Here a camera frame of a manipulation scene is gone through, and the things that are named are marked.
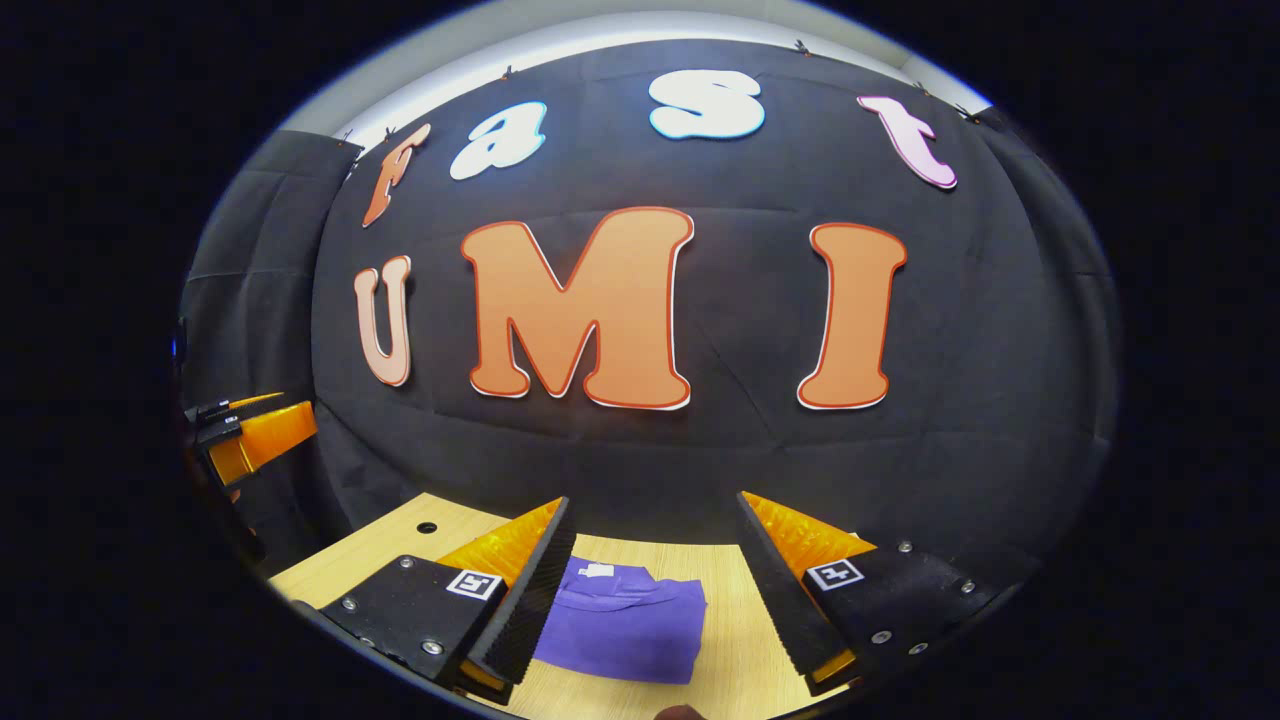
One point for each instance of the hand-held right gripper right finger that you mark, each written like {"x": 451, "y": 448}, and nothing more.
{"x": 785, "y": 610}

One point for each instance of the purple knit garment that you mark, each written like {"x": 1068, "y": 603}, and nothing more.
{"x": 630, "y": 630}

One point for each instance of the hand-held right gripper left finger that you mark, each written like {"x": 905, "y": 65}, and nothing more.
{"x": 535, "y": 600}

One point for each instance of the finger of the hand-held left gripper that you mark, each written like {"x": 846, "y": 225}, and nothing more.
{"x": 265, "y": 440}
{"x": 245, "y": 403}

